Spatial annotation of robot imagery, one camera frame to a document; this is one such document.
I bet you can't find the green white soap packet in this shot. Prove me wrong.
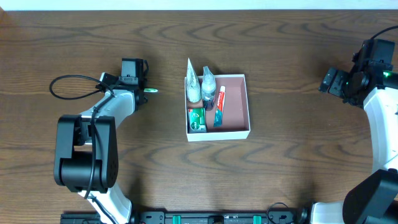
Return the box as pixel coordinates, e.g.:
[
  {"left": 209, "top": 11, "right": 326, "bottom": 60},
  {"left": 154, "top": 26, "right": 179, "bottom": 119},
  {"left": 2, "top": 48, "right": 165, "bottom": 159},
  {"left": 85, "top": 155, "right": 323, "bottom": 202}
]
[{"left": 187, "top": 108, "right": 206, "bottom": 133}]

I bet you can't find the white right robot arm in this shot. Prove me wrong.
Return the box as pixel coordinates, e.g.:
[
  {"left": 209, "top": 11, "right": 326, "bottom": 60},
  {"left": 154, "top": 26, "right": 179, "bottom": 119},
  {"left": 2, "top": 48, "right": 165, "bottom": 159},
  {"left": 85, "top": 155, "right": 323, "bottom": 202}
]
[{"left": 310, "top": 68, "right": 397, "bottom": 223}]

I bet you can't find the white conditioner tube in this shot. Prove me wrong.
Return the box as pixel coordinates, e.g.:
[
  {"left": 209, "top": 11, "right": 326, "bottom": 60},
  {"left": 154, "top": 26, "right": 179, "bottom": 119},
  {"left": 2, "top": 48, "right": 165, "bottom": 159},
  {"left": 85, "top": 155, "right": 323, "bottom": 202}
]
[{"left": 185, "top": 58, "right": 201, "bottom": 103}]

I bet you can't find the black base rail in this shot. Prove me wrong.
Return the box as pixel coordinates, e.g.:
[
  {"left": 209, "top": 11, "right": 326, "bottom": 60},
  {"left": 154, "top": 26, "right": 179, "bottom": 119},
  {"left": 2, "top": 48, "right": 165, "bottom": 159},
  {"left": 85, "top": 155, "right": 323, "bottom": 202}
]
[{"left": 60, "top": 210, "right": 312, "bottom": 224}]

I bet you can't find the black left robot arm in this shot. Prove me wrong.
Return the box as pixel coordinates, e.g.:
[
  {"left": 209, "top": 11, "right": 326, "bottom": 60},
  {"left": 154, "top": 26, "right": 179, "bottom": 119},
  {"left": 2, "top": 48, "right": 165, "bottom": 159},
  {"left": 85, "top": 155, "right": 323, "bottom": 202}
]
[{"left": 53, "top": 73, "right": 147, "bottom": 223}]

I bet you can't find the green red toothpaste tube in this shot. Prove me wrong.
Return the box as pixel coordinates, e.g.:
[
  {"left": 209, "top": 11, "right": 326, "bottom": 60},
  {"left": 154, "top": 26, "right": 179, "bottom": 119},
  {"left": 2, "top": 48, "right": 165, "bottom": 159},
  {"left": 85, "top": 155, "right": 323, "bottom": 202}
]
[{"left": 213, "top": 86, "right": 226, "bottom": 127}]

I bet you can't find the green white toothbrush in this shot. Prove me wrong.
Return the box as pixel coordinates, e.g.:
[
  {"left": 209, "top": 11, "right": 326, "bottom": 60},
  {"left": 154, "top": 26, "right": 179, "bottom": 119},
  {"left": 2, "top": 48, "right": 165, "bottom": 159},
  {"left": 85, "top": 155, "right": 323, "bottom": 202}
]
[{"left": 144, "top": 88, "right": 158, "bottom": 93}]

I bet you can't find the clear spray bottle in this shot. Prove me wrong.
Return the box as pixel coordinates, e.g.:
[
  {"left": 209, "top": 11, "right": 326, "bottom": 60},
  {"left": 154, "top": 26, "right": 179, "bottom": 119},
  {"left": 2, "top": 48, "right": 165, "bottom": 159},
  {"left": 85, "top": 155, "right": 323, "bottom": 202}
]
[{"left": 201, "top": 66, "right": 216, "bottom": 111}]

